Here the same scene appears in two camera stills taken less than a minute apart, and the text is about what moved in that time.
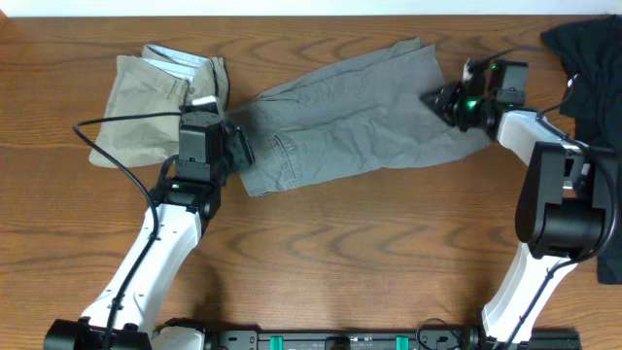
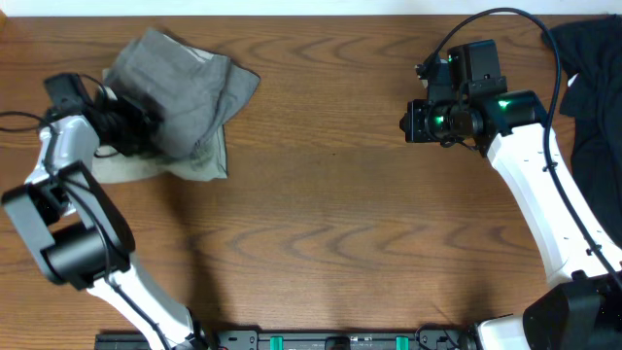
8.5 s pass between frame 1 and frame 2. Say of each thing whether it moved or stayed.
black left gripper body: moved
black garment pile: stayed
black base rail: stayed
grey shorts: moved
